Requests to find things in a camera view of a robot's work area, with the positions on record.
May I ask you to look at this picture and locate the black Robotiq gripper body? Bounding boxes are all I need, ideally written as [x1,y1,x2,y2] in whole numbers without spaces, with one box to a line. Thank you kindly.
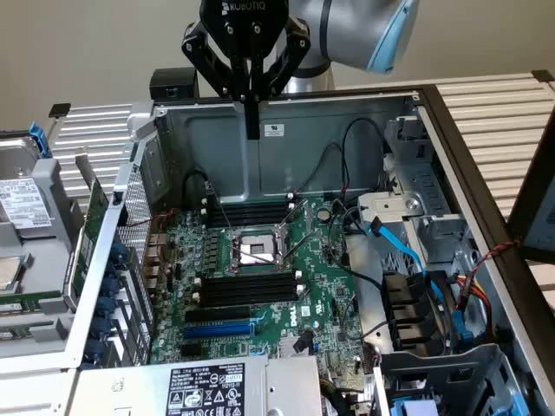
[199,0,291,60]

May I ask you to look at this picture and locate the black RAM slot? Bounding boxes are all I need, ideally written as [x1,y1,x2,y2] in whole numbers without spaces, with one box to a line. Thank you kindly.
[207,197,292,210]
[206,202,292,217]
[206,208,291,222]
[205,214,291,229]
[197,293,302,311]
[199,271,300,288]
[198,286,301,303]
[199,279,300,296]

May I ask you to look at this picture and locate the black adapter box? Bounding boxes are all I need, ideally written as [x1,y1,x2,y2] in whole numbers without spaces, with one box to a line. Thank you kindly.
[149,68,200,103]

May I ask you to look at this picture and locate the open grey PC case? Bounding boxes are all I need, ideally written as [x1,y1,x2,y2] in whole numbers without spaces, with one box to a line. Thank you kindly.
[64,84,555,416]

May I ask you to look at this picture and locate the thin metal locking lever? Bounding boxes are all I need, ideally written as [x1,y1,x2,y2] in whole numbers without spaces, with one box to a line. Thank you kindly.
[206,181,238,231]
[284,233,313,263]

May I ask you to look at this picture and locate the green graphics card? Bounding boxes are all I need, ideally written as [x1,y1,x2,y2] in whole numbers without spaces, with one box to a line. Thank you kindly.
[64,146,112,304]

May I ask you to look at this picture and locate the metal CPU socket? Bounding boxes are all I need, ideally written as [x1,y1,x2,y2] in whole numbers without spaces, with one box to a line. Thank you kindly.
[225,220,291,276]

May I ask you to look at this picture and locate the green Dell motherboard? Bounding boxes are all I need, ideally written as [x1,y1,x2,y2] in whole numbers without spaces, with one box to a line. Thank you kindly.
[149,195,369,385]

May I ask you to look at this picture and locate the silver hard disk white label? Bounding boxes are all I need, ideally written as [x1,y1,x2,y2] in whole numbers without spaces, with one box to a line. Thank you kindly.
[0,134,60,237]

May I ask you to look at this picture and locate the long black expansion slot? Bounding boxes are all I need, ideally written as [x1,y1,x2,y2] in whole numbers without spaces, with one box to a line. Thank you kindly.
[184,304,252,324]

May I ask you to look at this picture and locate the grey parts rack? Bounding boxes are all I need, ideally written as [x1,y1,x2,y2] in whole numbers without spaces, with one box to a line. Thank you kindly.
[0,125,90,361]

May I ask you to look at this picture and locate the black plastic fan shroud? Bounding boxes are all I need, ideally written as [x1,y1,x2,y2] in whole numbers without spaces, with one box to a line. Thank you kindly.
[380,269,450,353]

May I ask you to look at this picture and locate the blue expansion slot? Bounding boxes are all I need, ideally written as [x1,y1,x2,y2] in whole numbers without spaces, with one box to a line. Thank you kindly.
[181,322,256,342]

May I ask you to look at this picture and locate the silver CPU chip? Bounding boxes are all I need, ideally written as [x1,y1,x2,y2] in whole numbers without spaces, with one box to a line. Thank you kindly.
[0,254,23,292]

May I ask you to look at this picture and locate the silver chipset heatsink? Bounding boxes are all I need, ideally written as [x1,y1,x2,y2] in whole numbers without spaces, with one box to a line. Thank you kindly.
[278,335,314,359]

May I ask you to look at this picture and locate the short black expansion slot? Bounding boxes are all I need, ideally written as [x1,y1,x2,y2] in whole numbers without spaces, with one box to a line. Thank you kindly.
[179,343,210,359]

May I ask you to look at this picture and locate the dark framed monitor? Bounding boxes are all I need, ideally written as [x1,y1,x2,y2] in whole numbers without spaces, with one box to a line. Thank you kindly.
[506,125,555,263]

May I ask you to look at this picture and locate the blue plastic latch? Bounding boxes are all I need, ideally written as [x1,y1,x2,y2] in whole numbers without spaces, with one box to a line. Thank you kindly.
[452,309,473,346]

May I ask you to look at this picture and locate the grey power supply with label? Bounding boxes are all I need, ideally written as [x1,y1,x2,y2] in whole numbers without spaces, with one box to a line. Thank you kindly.
[71,353,324,416]

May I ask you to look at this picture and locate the grey metal drive cage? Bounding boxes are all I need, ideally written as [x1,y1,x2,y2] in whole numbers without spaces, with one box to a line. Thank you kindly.
[375,341,537,416]

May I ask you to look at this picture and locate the thin black looped wire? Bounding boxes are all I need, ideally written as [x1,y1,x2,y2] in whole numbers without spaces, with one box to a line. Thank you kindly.
[340,117,388,196]
[297,141,349,196]

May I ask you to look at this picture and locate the thick black curved cable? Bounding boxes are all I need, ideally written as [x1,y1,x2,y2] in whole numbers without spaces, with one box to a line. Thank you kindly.
[183,170,210,205]

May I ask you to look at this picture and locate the red black twisted wire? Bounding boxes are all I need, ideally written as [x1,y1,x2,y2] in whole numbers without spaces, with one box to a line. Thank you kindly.
[474,239,521,278]
[116,209,178,229]

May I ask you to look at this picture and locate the metal socket cover frame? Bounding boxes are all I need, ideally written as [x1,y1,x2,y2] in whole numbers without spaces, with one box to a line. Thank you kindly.
[277,199,313,237]

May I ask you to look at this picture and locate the silver disk bay bracket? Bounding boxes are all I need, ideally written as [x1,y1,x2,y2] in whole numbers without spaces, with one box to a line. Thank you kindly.
[357,190,467,244]

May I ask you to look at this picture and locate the blue disk carrier bracket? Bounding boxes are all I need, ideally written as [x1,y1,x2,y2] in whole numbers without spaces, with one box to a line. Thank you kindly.
[29,120,53,159]

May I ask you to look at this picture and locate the blue SATA wire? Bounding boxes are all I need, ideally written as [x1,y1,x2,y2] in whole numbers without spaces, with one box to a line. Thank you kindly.
[367,218,443,313]

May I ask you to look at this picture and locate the black motherboard cable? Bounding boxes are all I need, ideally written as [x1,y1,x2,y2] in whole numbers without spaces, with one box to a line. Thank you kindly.
[327,201,385,289]

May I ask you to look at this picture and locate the yellow red power wire bundle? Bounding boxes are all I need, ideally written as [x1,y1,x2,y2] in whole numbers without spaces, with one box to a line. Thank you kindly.
[450,272,498,346]

